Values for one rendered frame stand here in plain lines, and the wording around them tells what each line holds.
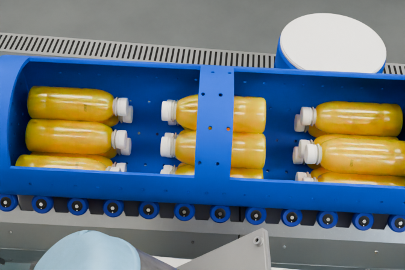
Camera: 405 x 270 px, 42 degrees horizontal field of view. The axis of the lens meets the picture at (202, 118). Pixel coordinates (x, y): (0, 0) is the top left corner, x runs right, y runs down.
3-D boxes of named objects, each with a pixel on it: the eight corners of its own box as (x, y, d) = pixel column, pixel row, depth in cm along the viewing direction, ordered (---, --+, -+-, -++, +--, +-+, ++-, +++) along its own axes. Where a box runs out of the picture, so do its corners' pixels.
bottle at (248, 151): (262, 138, 108) (171, 134, 108) (266, 129, 101) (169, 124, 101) (261, 172, 106) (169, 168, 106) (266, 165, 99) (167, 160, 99)
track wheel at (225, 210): (231, 204, 110) (231, 200, 111) (210, 202, 110) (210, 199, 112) (230, 225, 110) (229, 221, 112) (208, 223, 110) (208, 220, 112)
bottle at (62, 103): (37, 82, 114) (122, 87, 114) (37, 114, 116) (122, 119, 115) (25, 87, 107) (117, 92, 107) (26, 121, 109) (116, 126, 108)
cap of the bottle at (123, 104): (120, 96, 113) (129, 96, 113) (120, 113, 114) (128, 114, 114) (117, 99, 109) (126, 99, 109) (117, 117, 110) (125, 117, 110)
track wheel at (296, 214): (304, 208, 109) (302, 205, 111) (282, 207, 109) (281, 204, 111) (302, 228, 110) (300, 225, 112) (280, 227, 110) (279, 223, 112)
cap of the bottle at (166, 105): (171, 123, 106) (162, 122, 106) (172, 104, 107) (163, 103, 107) (170, 118, 102) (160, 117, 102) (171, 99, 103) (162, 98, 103)
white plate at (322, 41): (294, 3, 151) (293, 6, 152) (267, 62, 133) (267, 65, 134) (392, 26, 145) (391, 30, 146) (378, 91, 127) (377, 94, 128)
